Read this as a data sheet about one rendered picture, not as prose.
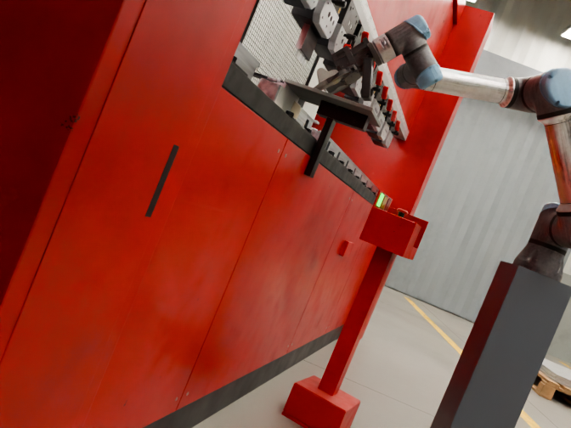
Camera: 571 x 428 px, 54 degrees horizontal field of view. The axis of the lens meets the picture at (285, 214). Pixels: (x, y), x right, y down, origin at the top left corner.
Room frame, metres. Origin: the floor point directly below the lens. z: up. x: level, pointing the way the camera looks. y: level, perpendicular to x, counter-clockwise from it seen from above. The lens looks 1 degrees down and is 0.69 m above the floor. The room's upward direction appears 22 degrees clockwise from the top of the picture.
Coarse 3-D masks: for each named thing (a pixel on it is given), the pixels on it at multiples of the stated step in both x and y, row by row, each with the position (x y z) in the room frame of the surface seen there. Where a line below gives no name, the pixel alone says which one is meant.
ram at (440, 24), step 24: (384, 0) 2.08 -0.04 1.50; (408, 0) 2.39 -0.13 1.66; (432, 0) 2.84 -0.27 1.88; (360, 24) 1.94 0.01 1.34; (384, 24) 2.20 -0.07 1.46; (432, 24) 3.07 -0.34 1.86; (432, 48) 3.35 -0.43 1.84; (384, 72) 2.49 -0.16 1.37; (408, 96) 3.21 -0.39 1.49; (408, 120) 3.51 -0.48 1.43
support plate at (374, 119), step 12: (288, 84) 1.59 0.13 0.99; (300, 84) 1.56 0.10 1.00; (300, 96) 1.70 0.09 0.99; (312, 96) 1.62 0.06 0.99; (324, 96) 1.56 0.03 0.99; (336, 96) 1.53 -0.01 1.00; (348, 108) 1.58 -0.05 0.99; (360, 108) 1.51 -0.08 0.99; (372, 108) 1.50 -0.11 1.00; (372, 120) 1.61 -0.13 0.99
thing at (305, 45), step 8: (304, 24) 1.62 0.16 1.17; (304, 32) 1.62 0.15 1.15; (312, 32) 1.65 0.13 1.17; (304, 40) 1.62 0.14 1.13; (312, 40) 1.67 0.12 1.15; (304, 48) 1.64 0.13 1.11; (312, 48) 1.70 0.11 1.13; (296, 56) 1.63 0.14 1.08; (304, 56) 1.68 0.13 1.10; (304, 64) 1.71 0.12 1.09
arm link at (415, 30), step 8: (416, 16) 1.57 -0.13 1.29; (400, 24) 1.59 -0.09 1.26; (408, 24) 1.57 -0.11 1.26; (416, 24) 1.56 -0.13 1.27; (424, 24) 1.56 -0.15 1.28; (392, 32) 1.58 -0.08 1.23; (400, 32) 1.57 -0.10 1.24; (408, 32) 1.57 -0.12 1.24; (416, 32) 1.57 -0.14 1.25; (424, 32) 1.57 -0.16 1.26; (392, 40) 1.58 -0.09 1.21; (400, 40) 1.57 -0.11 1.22; (408, 40) 1.57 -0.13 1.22; (416, 40) 1.57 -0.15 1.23; (424, 40) 1.58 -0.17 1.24; (400, 48) 1.59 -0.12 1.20; (408, 48) 1.58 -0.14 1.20
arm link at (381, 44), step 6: (384, 36) 1.59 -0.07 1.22; (372, 42) 1.61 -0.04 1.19; (378, 42) 1.59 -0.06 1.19; (384, 42) 1.57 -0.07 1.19; (378, 48) 1.58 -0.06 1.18; (384, 48) 1.58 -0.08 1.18; (390, 48) 1.58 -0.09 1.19; (378, 54) 1.59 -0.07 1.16; (384, 54) 1.59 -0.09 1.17; (390, 54) 1.59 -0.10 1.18; (384, 60) 1.60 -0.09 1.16
